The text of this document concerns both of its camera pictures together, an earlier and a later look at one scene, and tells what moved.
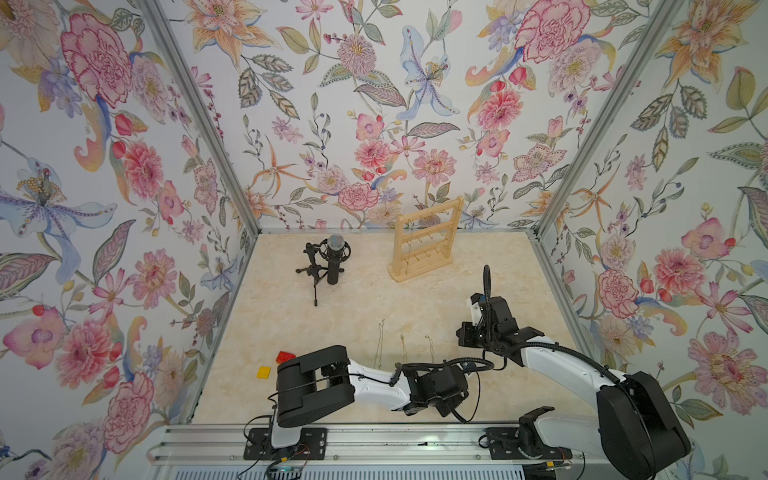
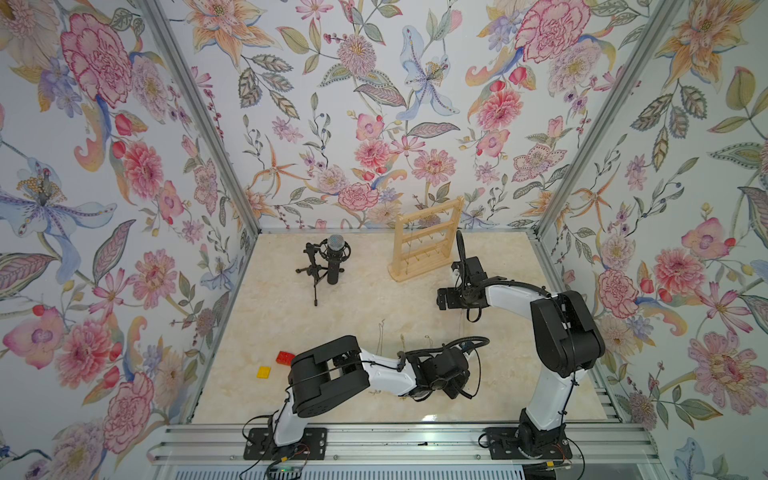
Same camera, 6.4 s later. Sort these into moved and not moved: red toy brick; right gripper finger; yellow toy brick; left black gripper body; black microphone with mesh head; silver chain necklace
Moved: left black gripper body; right gripper finger
Not moved: yellow toy brick; red toy brick; black microphone with mesh head; silver chain necklace
